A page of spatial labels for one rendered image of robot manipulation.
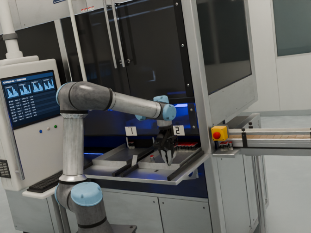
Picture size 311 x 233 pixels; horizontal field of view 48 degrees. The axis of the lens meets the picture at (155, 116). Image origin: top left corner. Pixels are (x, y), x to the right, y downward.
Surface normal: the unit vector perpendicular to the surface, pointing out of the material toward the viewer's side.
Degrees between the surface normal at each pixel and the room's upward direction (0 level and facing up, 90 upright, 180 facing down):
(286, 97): 90
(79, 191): 8
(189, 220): 90
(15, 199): 90
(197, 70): 90
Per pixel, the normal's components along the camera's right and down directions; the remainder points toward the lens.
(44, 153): 0.82, -0.03
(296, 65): -0.52, 0.24
